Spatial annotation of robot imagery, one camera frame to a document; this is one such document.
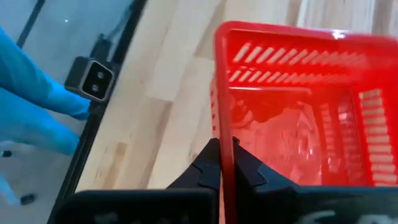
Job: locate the black table-edge camera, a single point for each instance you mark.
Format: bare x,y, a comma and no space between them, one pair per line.
96,81

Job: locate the black aluminium rig frame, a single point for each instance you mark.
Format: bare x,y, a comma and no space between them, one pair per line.
91,127

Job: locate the small black floor object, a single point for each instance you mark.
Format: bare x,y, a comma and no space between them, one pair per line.
7,153
28,199

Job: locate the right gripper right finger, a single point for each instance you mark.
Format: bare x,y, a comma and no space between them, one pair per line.
311,205

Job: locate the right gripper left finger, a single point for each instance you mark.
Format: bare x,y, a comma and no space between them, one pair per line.
140,208

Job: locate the red plastic slotted basket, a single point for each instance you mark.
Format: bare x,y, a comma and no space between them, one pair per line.
295,140

